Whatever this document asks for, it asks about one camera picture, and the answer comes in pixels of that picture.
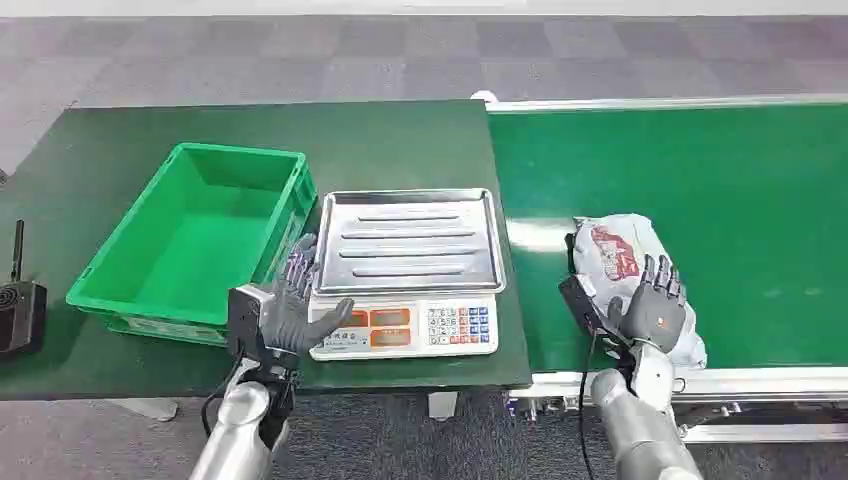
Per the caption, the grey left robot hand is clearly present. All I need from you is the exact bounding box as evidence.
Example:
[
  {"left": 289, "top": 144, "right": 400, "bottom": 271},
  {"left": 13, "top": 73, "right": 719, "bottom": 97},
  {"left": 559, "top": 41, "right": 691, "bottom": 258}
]
[{"left": 259, "top": 233, "right": 356, "bottom": 356}]

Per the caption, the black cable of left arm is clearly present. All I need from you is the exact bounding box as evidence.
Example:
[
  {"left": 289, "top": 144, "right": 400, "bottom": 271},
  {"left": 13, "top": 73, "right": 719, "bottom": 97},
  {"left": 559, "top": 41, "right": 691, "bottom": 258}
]
[{"left": 199, "top": 354, "right": 245, "bottom": 439}]

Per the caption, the white electronic weighing scale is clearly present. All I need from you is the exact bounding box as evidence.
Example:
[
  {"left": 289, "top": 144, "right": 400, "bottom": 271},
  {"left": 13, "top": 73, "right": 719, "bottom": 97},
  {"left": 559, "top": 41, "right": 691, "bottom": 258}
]
[{"left": 307, "top": 188, "right": 508, "bottom": 363}]

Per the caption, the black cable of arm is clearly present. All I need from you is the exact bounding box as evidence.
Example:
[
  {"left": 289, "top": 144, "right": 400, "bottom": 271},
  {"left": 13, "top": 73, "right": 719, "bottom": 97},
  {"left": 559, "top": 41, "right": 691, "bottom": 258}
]
[
  {"left": 199, "top": 354, "right": 245, "bottom": 439},
  {"left": 576, "top": 329, "right": 601, "bottom": 480}
]

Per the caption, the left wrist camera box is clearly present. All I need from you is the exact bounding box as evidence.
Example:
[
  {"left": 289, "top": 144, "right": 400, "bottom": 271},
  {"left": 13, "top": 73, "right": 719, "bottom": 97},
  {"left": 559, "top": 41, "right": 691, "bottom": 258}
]
[{"left": 226, "top": 283, "right": 273, "bottom": 362}]

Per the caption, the black radio with antenna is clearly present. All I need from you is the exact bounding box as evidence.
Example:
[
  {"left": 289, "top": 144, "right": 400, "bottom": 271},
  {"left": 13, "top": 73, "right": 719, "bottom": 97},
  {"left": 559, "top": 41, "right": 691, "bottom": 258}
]
[{"left": 0, "top": 219, "right": 49, "bottom": 362}]

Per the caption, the green plastic crate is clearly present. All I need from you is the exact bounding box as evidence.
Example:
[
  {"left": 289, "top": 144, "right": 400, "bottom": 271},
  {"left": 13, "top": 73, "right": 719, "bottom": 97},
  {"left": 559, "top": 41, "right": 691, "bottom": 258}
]
[{"left": 65, "top": 141, "right": 319, "bottom": 348}]

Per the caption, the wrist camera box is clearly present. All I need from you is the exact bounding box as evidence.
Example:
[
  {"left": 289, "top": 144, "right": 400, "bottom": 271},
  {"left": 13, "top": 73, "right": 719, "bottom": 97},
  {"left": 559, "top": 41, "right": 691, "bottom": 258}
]
[
  {"left": 558, "top": 274, "right": 607, "bottom": 338},
  {"left": 226, "top": 283, "right": 273, "bottom": 362}
]

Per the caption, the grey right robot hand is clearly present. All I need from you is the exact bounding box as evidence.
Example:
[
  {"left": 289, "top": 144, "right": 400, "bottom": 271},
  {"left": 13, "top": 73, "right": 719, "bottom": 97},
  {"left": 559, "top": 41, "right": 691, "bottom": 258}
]
[{"left": 606, "top": 254, "right": 688, "bottom": 354}]

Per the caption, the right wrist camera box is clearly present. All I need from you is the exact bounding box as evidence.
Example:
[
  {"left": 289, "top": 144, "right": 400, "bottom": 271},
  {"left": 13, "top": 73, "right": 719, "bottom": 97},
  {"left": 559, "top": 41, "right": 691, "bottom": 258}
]
[{"left": 558, "top": 274, "right": 607, "bottom": 338}]

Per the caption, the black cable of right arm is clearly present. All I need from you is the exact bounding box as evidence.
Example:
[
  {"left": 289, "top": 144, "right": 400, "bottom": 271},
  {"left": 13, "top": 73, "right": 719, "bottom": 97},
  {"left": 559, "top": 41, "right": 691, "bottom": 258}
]
[{"left": 576, "top": 329, "right": 601, "bottom": 480}]

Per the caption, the white plastic parcel bag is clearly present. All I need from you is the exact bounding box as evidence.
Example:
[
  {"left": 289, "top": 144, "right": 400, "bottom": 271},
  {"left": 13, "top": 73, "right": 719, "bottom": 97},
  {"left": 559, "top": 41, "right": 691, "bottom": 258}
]
[{"left": 570, "top": 213, "right": 709, "bottom": 370}]

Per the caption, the green conveyor belt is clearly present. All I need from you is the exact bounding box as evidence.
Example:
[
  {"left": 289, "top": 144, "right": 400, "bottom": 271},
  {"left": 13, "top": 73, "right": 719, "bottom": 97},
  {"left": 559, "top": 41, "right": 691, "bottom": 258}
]
[{"left": 486, "top": 93, "right": 848, "bottom": 444}]

